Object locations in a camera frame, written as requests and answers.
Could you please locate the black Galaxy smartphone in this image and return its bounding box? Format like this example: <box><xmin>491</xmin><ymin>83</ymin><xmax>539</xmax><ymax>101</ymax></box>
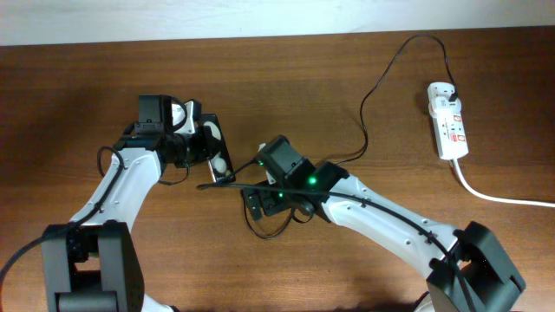
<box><xmin>200</xmin><ymin>114</ymin><xmax>233</xmax><ymax>182</ymax></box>

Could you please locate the black charger cable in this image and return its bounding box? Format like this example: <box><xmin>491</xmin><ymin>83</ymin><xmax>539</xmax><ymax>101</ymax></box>
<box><xmin>240</xmin><ymin>34</ymin><xmax>459</xmax><ymax>240</ymax></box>

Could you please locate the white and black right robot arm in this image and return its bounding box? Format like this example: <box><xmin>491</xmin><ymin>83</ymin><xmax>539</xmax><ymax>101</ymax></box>
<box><xmin>242</xmin><ymin>135</ymin><xmax>526</xmax><ymax>312</ymax></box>

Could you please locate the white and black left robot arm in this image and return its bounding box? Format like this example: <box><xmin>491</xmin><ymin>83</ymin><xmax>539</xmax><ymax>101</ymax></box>
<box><xmin>42</xmin><ymin>94</ymin><xmax>230</xmax><ymax>311</ymax></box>

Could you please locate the white USB charger plug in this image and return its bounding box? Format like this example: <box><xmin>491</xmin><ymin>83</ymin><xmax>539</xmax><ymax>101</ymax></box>
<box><xmin>428</xmin><ymin>82</ymin><xmax>461</xmax><ymax>118</ymax></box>

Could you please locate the white power strip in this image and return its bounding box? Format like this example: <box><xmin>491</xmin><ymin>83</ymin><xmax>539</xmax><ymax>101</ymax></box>
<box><xmin>430</xmin><ymin>111</ymin><xmax>468</xmax><ymax>160</ymax></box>

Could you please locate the white power strip cord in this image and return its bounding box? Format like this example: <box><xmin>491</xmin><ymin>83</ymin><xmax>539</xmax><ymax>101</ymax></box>
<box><xmin>449</xmin><ymin>158</ymin><xmax>555</xmax><ymax>209</ymax></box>

